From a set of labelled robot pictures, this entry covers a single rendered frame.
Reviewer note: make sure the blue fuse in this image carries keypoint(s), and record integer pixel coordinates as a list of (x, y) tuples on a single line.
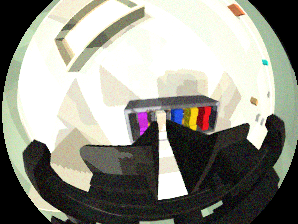
[(176, 115)]

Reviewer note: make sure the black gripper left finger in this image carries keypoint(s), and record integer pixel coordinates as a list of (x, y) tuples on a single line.
[(140, 158)]

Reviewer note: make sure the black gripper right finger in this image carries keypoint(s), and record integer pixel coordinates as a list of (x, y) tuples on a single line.
[(195, 152)]

